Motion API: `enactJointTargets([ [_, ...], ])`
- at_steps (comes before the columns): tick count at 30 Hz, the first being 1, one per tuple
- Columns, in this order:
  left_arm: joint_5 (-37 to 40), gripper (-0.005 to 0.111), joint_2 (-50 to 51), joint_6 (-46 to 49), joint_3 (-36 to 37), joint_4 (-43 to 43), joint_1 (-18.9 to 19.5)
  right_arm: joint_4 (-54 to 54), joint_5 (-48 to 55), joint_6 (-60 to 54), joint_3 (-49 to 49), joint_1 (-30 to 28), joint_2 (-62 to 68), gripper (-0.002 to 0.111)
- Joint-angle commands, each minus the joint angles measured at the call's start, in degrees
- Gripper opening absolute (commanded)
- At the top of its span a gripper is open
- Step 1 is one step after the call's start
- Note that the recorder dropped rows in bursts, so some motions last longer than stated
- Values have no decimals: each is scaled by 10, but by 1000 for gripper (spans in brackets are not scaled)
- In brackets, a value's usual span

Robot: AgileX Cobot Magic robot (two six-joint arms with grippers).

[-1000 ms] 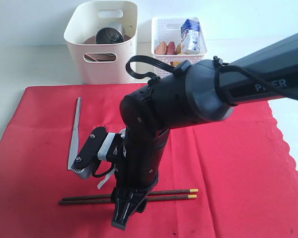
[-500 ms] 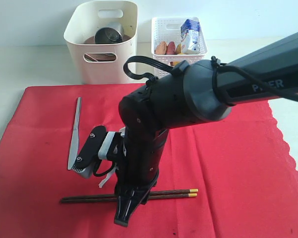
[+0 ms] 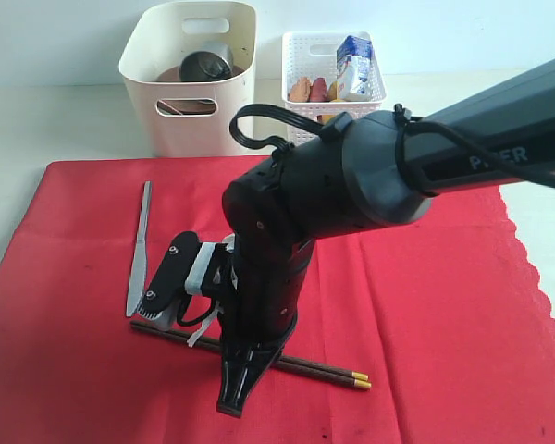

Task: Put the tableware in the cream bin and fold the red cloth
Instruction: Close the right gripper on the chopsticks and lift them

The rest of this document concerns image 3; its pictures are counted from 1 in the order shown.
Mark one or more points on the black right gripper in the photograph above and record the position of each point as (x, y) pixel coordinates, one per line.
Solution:
(258, 292)

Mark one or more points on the dark wooden chopstick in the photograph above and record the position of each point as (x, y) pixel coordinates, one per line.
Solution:
(296, 370)
(282, 362)

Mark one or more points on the steel table knife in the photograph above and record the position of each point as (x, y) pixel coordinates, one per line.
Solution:
(138, 269)

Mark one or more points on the yellow lemon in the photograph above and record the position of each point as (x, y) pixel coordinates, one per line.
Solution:
(328, 118)

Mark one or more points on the fried chicken nugget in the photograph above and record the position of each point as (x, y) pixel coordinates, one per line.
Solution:
(300, 91)

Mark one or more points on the brown wooden plate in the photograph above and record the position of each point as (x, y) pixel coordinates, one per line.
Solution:
(202, 98)

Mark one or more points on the stainless steel cup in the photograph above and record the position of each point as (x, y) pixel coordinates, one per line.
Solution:
(213, 61)

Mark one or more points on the blue white milk carton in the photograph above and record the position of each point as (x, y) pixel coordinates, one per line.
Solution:
(354, 62)

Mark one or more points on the brown wooden spoon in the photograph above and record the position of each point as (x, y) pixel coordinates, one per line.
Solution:
(166, 109)

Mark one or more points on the yellow cheese wedge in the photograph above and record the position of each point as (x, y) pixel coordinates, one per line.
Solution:
(334, 92)

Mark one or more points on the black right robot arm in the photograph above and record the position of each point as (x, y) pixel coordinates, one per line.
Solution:
(379, 171)

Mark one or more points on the red table cloth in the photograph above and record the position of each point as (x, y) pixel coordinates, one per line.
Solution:
(445, 315)

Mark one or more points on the cream plastic bin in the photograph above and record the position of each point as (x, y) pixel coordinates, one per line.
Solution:
(163, 36)

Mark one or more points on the white perforated basket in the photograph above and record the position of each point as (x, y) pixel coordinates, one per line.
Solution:
(313, 55)

